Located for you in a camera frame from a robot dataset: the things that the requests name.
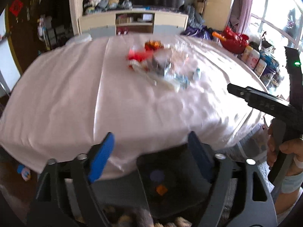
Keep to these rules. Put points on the red gold foil wrapper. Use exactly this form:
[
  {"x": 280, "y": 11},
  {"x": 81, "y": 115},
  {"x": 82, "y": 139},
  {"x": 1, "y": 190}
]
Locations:
[{"x": 153, "y": 45}]

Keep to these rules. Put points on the beige standing air conditioner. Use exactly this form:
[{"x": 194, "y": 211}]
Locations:
[{"x": 216, "y": 13}]

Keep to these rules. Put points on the person right hand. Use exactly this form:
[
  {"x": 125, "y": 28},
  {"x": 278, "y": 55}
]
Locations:
[{"x": 289, "y": 147}]

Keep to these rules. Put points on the purple bag on floor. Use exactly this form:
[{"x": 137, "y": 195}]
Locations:
[{"x": 203, "y": 32}]

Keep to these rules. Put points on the orange paper box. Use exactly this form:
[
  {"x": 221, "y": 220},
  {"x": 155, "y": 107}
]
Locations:
[{"x": 161, "y": 189}]

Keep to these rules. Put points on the pink satin tablecloth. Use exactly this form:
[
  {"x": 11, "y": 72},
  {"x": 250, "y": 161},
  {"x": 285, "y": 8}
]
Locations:
[{"x": 71, "y": 97}]

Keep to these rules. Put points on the pile of folded clothes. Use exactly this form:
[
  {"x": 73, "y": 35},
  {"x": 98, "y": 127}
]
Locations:
[{"x": 95, "y": 6}]

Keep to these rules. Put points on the clear plastic bag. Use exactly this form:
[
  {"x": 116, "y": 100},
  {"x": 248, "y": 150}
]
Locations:
[{"x": 167, "y": 67}]

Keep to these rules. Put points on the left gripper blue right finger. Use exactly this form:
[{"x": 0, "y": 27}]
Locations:
[{"x": 203, "y": 155}]

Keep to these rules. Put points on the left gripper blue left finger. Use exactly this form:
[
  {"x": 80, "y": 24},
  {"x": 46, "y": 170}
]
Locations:
[{"x": 98, "y": 156}]

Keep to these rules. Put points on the red plastic basket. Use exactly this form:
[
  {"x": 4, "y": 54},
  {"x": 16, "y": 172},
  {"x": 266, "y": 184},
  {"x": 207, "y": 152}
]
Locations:
[{"x": 234, "y": 42}]

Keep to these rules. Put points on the dark brown door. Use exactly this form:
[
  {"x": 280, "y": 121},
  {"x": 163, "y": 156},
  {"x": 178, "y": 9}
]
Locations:
[{"x": 21, "y": 21}]

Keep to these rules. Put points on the pink purple curtain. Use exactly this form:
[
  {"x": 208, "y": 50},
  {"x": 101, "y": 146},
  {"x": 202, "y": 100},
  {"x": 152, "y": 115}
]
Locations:
[{"x": 240, "y": 15}]

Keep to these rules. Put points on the red tassel ornament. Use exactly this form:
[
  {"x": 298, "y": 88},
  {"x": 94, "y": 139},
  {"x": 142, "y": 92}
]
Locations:
[{"x": 139, "y": 59}]

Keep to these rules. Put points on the yellow capped white bottle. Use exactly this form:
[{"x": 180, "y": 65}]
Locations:
[{"x": 246, "y": 53}]

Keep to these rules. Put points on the orange toy bat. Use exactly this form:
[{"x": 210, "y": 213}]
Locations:
[{"x": 219, "y": 36}]

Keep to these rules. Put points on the white round stool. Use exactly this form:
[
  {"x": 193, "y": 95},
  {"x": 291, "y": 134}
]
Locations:
[{"x": 82, "y": 38}]

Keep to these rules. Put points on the cream labelled bottle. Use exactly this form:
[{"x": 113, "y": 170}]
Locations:
[{"x": 260, "y": 67}]

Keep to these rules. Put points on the beige grey tv cabinet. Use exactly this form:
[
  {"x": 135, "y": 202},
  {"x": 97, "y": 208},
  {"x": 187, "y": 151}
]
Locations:
[{"x": 121, "y": 22}]

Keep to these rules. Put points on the small blue labelled bottle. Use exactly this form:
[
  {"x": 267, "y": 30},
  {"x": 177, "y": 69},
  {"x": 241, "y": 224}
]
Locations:
[{"x": 196, "y": 75}]

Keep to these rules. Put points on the purple plastic lid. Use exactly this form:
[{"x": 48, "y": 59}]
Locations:
[{"x": 157, "y": 176}]

